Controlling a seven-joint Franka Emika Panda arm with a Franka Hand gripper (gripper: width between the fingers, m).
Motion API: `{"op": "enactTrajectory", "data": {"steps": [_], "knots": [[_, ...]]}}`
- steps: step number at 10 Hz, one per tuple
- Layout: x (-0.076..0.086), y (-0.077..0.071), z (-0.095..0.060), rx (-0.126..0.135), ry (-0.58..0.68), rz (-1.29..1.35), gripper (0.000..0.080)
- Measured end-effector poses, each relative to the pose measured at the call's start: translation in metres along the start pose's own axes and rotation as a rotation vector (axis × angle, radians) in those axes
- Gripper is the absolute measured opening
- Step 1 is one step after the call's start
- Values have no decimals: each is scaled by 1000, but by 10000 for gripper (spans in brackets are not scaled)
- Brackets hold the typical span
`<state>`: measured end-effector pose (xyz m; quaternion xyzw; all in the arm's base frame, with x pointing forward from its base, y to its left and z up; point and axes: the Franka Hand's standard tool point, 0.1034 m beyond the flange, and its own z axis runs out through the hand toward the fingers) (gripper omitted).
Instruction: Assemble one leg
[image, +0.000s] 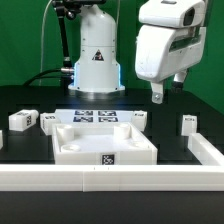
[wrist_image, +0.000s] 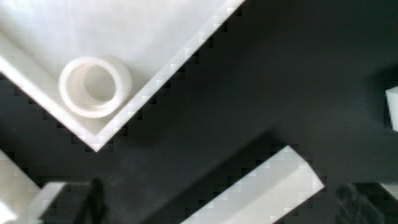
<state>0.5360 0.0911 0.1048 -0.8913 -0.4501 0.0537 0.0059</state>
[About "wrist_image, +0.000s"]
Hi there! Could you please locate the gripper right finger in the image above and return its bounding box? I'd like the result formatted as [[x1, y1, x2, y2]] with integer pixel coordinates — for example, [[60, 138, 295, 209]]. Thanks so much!
[[335, 182, 398, 224]]

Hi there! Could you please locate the white square tabletop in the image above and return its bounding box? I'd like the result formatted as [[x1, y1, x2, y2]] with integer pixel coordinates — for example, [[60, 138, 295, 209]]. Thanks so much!
[[0, 0, 245, 150]]

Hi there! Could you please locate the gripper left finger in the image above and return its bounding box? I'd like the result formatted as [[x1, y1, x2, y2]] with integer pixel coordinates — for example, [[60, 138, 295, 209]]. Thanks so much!
[[26, 179, 106, 224]]

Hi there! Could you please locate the white table leg with tag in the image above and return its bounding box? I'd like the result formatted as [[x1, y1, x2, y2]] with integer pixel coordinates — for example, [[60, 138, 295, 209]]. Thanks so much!
[[181, 146, 325, 224]]

